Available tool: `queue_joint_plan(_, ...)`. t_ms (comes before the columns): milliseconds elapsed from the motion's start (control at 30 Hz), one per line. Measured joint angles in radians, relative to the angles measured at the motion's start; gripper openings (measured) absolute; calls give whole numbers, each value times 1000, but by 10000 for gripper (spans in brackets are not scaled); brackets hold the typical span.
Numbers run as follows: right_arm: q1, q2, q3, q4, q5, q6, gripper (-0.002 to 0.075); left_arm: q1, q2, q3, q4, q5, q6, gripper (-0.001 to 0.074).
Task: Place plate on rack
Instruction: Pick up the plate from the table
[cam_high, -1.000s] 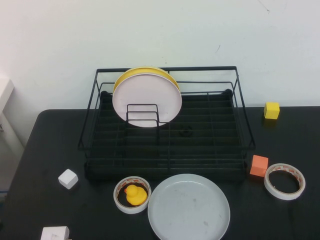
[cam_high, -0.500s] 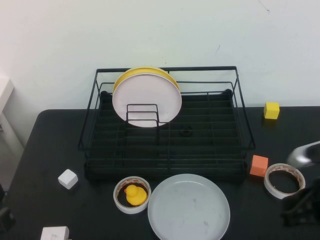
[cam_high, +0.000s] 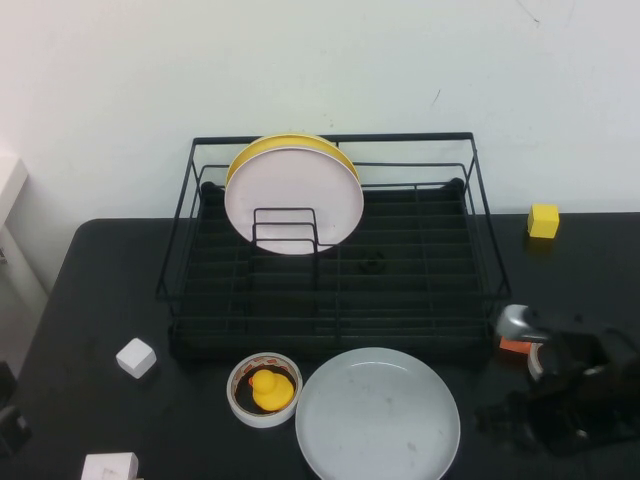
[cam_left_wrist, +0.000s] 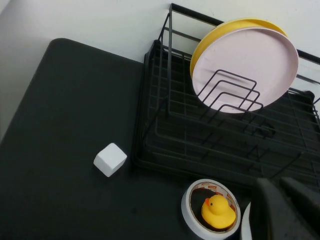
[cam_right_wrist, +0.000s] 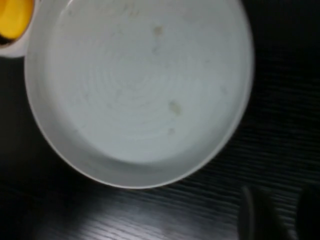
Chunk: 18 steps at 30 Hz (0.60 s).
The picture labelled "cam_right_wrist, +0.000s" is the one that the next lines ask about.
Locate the white tape roll red print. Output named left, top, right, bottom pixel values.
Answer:
left=0, top=0, right=41, bottom=59

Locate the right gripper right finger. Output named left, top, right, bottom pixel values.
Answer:
left=297, top=184, right=320, bottom=240

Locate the light grey plate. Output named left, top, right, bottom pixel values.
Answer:
left=24, top=0, right=255, bottom=190

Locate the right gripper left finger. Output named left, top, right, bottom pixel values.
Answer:
left=237, top=186, right=263, bottom=240

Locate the yellow rubber duck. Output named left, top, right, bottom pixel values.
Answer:
left=0, top=0, right=35, bottom=40

